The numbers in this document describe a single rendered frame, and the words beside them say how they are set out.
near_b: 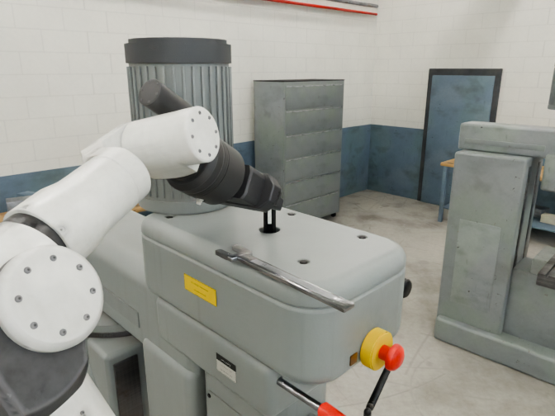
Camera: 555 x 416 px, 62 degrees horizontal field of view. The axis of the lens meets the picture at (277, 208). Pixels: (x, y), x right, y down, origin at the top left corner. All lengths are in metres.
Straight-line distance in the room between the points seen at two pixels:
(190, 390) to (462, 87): 7.01
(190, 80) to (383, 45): 7.61
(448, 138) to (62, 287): 7.51
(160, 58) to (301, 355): 0.54
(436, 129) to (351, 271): 7.22
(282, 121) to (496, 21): 3.43
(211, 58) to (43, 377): 0.64
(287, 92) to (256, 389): 5.23
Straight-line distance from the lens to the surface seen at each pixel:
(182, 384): 0.98
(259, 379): 0.75
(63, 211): 0.43
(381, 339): 0.71
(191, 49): 0.86
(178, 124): 0.52
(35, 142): 5.01
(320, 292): 0.57
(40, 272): 0.37
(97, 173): 0.47
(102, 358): 1.19
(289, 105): 5.87
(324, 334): 0.64
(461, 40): 7.75
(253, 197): 0.67
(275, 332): 0.66
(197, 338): 0.86
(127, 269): 1.07
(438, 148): 7.84
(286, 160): 5.92
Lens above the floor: 2.16
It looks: 17 degrees down
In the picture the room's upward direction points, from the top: straight up
